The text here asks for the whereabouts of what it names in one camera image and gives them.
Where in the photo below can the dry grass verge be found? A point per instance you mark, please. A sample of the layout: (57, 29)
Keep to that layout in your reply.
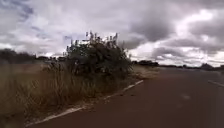
(43, 90)

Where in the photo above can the large green bush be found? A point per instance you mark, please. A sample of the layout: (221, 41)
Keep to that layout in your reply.
(98, 56)

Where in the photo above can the row of distant bushes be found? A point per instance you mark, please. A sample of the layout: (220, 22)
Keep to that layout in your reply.
(23, 56)

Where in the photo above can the reddish brown asphalt road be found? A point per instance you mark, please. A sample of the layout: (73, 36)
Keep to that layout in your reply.
(160, 106)

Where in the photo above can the row of dark trees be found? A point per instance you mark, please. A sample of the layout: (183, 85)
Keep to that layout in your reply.
(180, 64)

